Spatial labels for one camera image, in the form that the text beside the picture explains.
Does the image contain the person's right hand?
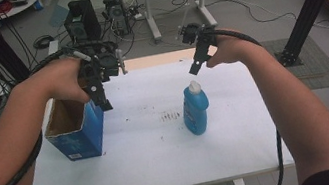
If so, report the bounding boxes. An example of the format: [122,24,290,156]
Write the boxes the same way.
[200,22,264,70]

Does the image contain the long black floor cable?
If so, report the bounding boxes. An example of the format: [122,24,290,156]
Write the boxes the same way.
[204,0,298,34]

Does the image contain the open-sided computer tower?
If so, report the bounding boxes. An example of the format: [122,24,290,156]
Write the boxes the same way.
[101,0,133,39]

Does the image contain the round white table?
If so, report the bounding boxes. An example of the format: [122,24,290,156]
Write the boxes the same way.
[0,0,47,22]

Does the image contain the blue plastic bottle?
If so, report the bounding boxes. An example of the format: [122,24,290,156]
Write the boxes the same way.
[177,78,215,138]

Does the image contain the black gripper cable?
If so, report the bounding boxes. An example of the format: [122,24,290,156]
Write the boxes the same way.
[206,20,290,185]
[0,45,101,185]

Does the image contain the coiled black cable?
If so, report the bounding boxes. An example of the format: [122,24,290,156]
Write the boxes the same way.
[32,33,56,50]

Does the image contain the grey floor mat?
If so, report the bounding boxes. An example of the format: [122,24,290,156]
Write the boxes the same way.
[259,30,329,98]

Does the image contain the white paper sheet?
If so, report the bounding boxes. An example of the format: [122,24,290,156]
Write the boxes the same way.
[2,45,298,185]

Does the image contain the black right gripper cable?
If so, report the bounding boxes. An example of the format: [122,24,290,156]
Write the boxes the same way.
[206,20,290,185]

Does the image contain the person's left hand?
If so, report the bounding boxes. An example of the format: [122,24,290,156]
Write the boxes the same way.
[7,54,92,115]

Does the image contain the black computer tower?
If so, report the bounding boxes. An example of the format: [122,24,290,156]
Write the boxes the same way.
[59,0,104,46]

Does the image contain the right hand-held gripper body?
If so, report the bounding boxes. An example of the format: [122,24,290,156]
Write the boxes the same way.
[175,18,221,53]

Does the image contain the blue cardboard box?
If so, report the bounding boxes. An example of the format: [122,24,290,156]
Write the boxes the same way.
[38,90,112,166]

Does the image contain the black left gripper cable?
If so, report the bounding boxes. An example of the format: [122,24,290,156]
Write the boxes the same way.
[0,45,101,185]

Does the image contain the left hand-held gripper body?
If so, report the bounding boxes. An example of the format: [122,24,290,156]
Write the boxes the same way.
[66,36,130,89]

